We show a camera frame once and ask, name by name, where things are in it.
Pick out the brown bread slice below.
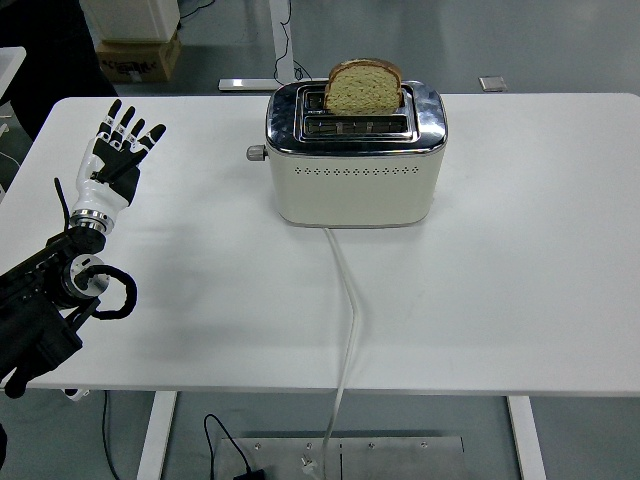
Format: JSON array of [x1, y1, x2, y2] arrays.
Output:
[[323, 58, 404, 114]]

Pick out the black adapter cable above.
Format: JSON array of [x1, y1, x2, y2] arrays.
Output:
[[202, 413, 251, 474]]

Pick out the brown cardboard box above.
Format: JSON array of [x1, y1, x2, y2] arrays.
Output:
[[94, 30, 182, 84]]

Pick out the thin black hanging cable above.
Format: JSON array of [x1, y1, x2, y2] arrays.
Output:
[[102, 390, 124, 480]]

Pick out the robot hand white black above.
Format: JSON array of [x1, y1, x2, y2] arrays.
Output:
[[71, 98, 167, 224]]

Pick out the cream chrome two-slot toaster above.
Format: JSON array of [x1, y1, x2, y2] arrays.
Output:
[[264, 79, 449, 230]]

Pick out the white toaster power cable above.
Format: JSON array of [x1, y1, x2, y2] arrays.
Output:
[[322, 227, 362, 480]]

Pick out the white side table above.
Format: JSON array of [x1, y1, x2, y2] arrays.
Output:
[[0, 46, 27, 119]]

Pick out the white table leg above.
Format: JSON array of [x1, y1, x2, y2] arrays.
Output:
[[506, 395, 549, 480], [135, 390, 179, 480]]

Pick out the person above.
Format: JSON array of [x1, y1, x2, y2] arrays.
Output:
[[0, 0, 119, 144]]

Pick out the grey metal plate with screws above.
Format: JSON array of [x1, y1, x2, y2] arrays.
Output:
[[212, 436, 466, 480]]

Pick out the white box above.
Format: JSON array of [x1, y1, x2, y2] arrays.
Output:
[[79, 0, 181, 44]]

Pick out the black cable on desk stand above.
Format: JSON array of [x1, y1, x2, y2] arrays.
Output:
[[273, 0, 314, 82]]

